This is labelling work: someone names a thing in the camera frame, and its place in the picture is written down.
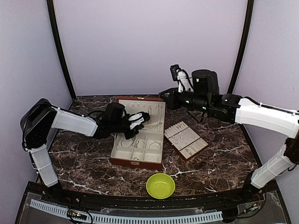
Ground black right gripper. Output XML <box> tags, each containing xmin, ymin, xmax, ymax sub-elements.
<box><xmin>160</xmin><ymin>86</ymin><xmax>211</xmax><ymax>113</ymax></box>

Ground thin silver chain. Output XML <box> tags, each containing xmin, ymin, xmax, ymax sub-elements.
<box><xmin>157</xmin><ymin>92</ymin><xmax>164</xmax><ymax>133</ymax></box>

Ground brown wooden jewelry box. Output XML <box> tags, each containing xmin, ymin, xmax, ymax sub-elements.
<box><xmin>110</xmin><ymin>96</ymin><xmax>166</xmax><ymax>170</ymax></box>

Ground silver beaded bangle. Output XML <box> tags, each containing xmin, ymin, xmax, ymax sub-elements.
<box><xmin>149</xmin><ymin>141</ymin><xmax>162</xmax><ymax>150</ymax></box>

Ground silver wrap bangle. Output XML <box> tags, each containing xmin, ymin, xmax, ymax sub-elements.
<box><xmin>145</xmin><ymin>154</ymin><xmax>159</xmax><ymax>162</ymax></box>

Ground brown ring earring tray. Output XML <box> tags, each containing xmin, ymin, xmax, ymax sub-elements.
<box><xmin>164</xmin><ymin>121</ymin><xmax>208</xmax><ymax>161</ymax></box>

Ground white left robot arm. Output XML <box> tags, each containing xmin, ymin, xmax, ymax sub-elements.
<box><xmin>20</xmin><ymin>98</ymin><xmax>150</xmax><ymax>203</ymax></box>

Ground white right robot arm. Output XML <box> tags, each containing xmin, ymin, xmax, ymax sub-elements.
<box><xmin>159</xmin><ymin>64</ymin><xmax>299</xmax><ymax>203</ymax></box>

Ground green bowl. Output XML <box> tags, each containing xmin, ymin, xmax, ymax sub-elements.
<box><xmin>146</xmin><ymin>173</ymin><xmax>176</xmax><ymax>199</ymax></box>

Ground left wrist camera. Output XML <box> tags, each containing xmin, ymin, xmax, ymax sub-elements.
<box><xmin>128</xmin><ymin>112</ymin><xmax>150</xmax><ymax>126</ymax></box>

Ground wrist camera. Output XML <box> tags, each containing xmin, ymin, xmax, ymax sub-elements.
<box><xmin>128</xmin><ymin>112</ymin><xmax>150</xmax><ymax>126</ymax></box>
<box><xmin>170</xmin><ymin>64</ymin><xmax>193</xmax><ymax>93</ymax></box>

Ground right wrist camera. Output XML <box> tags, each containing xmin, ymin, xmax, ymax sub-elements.
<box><xmin>170</xmin><ymin>64</ymin><xmax>193</xmax><ymax>93</ymax></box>

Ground black left frame post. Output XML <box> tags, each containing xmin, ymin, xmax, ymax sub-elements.
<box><xmin>46</xmin><ymin>0</ymin><xmax>77</xmax><ymax>100</ymax></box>

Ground black frame post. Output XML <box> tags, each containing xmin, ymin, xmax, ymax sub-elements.
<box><xmin>46</xmin><ymin>0</ymin><xmax>77</xmax><ymax>100</ymax></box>
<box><xmin>227</xmin><ymin>0</ymin><xmax>254</xmax><ymax>93</ymax></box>

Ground white slotted cable duct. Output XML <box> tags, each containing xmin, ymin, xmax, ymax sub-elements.
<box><xmin>29</xmin><ymin>199</ymin><xmax>223</xmax><ymax>224</ymax></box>

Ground black right frame post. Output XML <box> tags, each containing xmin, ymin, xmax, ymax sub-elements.
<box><xmin>227</xmin><ymin>0</ymin><xmax>254</xmax><ymax>93</ymax></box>

